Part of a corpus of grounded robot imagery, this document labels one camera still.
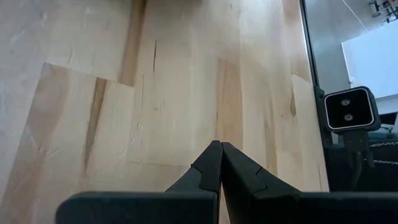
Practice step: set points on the white flat panel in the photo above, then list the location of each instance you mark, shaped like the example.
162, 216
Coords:
373, 62

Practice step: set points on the black table-level camera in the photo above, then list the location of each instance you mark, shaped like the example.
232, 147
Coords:
349, 109

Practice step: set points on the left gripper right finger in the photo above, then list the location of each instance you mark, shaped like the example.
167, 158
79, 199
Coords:
311, 208

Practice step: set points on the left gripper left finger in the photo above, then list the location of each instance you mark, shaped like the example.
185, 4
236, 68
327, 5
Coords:
155, 208

